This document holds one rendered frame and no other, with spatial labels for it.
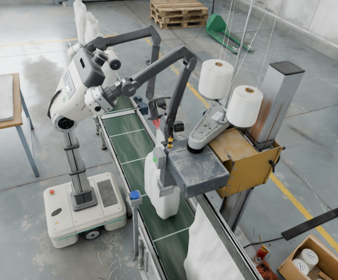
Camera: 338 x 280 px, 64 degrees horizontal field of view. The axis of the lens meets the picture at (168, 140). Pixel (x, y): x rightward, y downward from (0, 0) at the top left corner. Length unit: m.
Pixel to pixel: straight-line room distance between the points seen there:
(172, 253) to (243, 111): 1.26
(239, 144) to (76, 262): 1.71
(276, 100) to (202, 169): 0.48
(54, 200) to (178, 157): 1.53
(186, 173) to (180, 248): 0.97
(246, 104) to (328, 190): 2.45
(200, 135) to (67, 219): 1.49
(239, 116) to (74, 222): 1.68
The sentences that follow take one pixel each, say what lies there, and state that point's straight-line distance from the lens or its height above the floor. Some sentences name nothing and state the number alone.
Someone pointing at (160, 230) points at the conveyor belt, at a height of 0.38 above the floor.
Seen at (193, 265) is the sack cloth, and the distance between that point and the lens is 1.75.
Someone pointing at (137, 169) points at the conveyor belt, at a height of 0.38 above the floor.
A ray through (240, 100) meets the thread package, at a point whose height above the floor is 1.66.
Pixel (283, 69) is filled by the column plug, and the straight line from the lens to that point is 1.36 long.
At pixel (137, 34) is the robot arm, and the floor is 1.59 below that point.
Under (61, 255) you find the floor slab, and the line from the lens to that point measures 2.63.
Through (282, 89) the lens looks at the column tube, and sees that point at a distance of 1.36.
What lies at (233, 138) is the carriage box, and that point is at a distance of 1.53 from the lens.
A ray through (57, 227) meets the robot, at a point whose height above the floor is 0.26.
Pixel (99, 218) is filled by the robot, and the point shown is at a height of 0.26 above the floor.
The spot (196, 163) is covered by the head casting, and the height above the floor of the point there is 1.34.
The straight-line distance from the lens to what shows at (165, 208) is 2.07.
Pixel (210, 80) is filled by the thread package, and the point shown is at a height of 1.63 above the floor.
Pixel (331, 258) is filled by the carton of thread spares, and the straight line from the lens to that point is 2.73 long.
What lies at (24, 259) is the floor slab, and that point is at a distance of 2.71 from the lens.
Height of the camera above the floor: 2.29
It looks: 42 degrees down
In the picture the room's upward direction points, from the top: 5 degrees clockwise
